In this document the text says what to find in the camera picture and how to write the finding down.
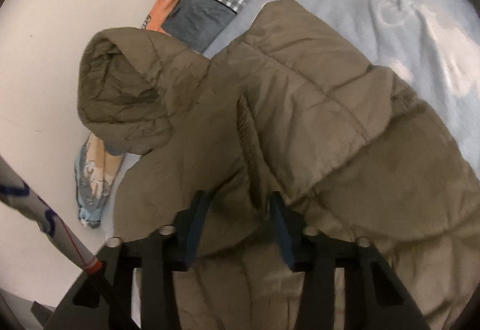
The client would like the olive quilted hooded jacket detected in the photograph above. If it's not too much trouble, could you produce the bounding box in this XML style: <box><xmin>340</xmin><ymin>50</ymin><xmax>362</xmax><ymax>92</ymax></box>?
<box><xmin>78</xmin><ymin>0</ymin><xmax>479</xmax><ymax>329</ymax></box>

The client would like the light blue cloud bedsheet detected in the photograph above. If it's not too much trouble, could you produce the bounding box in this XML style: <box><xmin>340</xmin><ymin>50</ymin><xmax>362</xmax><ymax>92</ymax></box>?
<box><xmin>101</xmin><ymin>0</ymin><xmax>480</xmax><ymax>241</ymax></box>

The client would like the patchwork cartoon duvet roll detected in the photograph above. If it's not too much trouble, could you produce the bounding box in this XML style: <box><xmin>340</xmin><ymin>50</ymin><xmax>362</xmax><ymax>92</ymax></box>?
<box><xmin>75</xmin><ymin>0</ymin><xmax>249</xmax><ymax>228</ymax></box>

